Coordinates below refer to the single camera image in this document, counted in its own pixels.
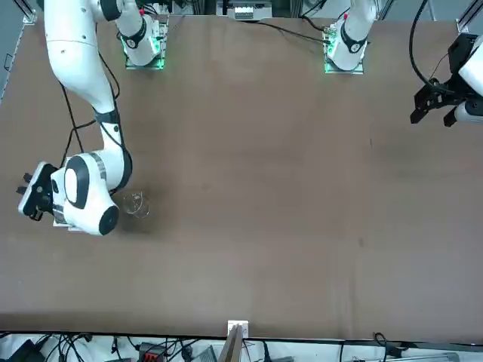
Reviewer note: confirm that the grey flat box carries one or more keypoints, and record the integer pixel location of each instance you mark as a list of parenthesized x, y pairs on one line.
[(207, 354)]

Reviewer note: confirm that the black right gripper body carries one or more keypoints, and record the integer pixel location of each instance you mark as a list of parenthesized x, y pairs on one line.
[(37, 192)]

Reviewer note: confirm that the clear glass beaker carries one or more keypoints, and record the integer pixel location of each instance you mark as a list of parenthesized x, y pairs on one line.
[(136, 205)]

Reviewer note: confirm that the aluminium frame profile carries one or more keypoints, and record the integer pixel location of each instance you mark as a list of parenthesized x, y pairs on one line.
[(30, 11), (468, 19)]

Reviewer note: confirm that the white test tube rack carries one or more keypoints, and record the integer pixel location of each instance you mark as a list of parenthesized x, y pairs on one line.
[(60, 225)]

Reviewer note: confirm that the small black edge bracket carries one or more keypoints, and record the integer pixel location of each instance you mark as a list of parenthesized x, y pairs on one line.
[(8, 62)]

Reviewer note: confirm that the black orange power strip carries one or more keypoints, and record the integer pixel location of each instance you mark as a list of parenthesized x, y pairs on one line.
[(151, 352)]

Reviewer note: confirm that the black power adapter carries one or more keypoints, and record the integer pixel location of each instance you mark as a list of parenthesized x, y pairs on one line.
[(24, 350)]

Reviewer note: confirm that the aluminium camera post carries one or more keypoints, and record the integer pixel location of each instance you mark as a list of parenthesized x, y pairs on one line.
[(231, 347)]

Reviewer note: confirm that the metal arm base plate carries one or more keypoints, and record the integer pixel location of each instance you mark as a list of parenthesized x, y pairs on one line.
[(343, 71), (145, 67)]

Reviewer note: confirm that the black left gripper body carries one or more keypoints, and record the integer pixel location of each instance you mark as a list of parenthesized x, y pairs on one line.
[(449, 92)]

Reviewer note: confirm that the white post bracket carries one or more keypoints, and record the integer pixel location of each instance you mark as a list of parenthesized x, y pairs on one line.
[(243, 326)]

